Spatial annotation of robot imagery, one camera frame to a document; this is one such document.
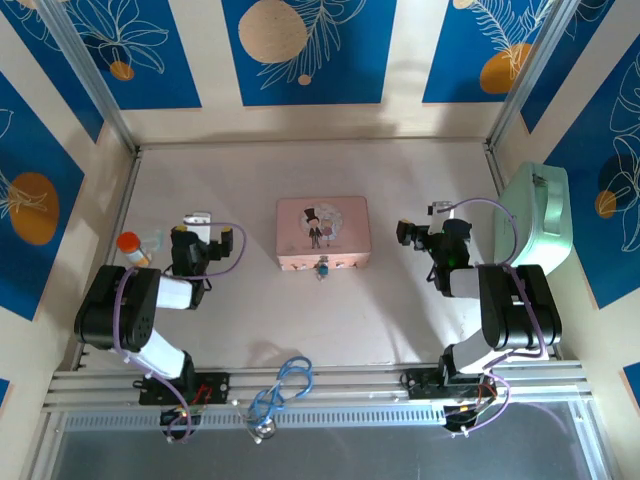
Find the pink box with couple print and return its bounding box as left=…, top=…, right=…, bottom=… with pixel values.
left=275, top=195, right=373, bottom=274

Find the clear plastic bag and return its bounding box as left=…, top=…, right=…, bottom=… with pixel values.
left=139, top=228, right=166, bottom=254

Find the orange-capped clear bottle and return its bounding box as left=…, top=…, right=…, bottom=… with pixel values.
left=117, top=231, right=151, bottom=267

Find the mint green zip case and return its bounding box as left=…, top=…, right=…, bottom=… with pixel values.
left=492, top=160, right=574, bottom=289

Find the round silver metal fitting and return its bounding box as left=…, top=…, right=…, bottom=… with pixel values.
left=249, top=418, right=277, bottom=444

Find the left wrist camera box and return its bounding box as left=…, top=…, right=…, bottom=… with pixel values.
left=183, top=211, right=214, bottom=242

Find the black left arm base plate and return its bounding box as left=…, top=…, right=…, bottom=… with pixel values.
left=138, top=372, right=232, bottom=406

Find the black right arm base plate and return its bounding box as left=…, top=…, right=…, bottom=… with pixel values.
left=405, top=368, right=496, bottom=401

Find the blue coiled cable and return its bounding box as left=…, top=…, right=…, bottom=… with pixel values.
left=248, top=355, right=315, bottom=426

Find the small circuit board with wires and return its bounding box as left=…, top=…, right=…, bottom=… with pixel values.
left=159, top=404, right=206, bottom=427
left=443, top=403, right=482, bottom=431

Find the aluminium frame rail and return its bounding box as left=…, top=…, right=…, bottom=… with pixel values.
left=42, top=362, right=596, bottom=414

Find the aluminium corner post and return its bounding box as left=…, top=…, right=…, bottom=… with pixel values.
left=487, top=0, right=586, bottom=151
left=37, top=0, right=141, bottom=154

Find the grey slotted cable duct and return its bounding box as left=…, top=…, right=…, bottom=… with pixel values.
left=59, top=404, right=576, bottom=431

